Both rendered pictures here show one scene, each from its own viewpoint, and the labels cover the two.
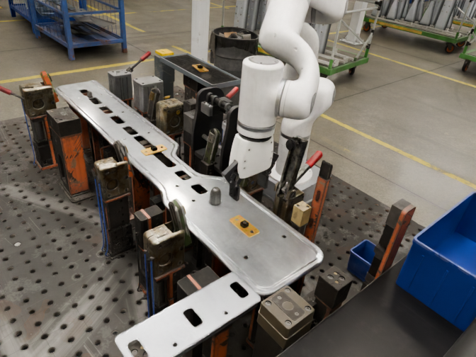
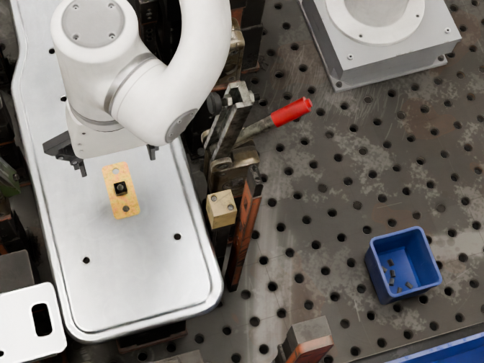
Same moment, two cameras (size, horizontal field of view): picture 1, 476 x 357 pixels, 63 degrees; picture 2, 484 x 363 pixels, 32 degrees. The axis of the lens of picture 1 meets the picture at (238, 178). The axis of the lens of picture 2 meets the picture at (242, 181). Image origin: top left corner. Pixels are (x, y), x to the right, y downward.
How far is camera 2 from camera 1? 0.70 m
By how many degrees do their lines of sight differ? 35
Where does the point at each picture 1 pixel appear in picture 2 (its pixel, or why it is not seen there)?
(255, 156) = (101, 139)
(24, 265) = not seen: outside the picture
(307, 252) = (195, 284)
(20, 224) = not seen: outside the picture
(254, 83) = (63, 65)
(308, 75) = (171, 81)
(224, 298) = (11, 328)
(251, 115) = (73, 99)
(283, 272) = (130, 311)
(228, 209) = not seen: hidden behind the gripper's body
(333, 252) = (363, 213)
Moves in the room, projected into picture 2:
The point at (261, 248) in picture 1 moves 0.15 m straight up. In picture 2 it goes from (122, 251) to (115, 214)
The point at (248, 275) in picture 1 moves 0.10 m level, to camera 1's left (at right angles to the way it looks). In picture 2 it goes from (69, 298) to (6, 265)
